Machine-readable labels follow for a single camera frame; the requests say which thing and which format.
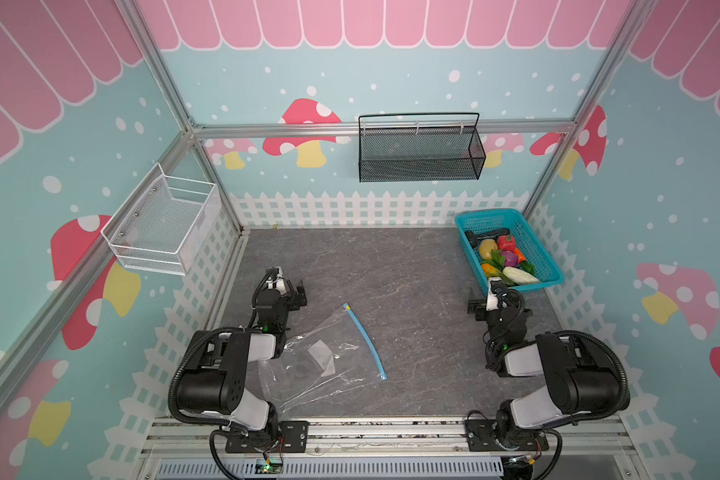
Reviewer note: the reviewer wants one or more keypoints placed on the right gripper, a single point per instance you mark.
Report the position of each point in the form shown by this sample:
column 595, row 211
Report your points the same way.
column 480, row 306

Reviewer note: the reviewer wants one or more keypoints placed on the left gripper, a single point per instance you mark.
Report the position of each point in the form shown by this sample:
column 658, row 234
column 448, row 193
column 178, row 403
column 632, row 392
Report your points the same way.
column 294, row 293

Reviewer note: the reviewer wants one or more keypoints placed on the purple toy onion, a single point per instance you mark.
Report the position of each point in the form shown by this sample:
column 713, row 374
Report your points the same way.
column 511, row 259

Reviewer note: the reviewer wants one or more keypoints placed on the teal plastic basket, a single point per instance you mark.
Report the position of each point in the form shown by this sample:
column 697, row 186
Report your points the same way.
column 527, row 241

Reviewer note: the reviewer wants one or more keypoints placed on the clear zip top bag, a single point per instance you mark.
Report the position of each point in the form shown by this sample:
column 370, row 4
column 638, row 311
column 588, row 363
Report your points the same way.
column 332, row 362

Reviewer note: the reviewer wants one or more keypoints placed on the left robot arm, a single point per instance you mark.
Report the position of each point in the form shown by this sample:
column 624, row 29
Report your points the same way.
column 209, row 384

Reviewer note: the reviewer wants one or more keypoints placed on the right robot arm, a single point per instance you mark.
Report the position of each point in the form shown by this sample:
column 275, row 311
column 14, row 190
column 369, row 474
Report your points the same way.
column 584, row 379

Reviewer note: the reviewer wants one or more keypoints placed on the white toy daikon radish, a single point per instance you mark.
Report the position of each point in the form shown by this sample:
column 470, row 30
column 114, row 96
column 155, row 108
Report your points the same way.
column 519, row 276

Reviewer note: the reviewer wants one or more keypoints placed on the green toy vegetable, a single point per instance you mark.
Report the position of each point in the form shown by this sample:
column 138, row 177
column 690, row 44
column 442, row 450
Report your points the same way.
column 527, row 267

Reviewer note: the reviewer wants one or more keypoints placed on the orange toy carrot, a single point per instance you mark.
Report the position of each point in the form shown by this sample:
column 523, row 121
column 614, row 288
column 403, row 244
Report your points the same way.
column 520, row 256

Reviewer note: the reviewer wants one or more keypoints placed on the yellow toy potato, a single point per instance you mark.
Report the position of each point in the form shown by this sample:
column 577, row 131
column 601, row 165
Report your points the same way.
column 486, row 248

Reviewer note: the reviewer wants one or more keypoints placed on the dark purple toy eggplant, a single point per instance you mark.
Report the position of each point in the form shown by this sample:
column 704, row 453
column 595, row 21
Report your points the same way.
column 476, row 238

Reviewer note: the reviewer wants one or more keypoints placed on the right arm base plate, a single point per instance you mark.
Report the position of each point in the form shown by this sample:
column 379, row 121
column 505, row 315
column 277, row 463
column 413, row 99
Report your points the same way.
column 487, row 435

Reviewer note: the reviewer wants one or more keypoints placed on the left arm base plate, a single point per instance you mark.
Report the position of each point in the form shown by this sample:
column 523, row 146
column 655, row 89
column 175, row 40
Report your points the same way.
column 287, row 437

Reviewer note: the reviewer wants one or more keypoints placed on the white wire mesh basket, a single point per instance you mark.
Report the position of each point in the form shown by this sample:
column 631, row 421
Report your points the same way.
column 163, row 224

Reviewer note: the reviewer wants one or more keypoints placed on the black wire mesh basket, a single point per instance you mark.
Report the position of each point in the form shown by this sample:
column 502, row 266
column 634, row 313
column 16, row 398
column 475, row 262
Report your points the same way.
column 410, row 147

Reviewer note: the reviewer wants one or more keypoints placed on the white perforated cable tray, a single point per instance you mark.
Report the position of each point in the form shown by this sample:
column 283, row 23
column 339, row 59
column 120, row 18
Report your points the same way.
column 370, row 468

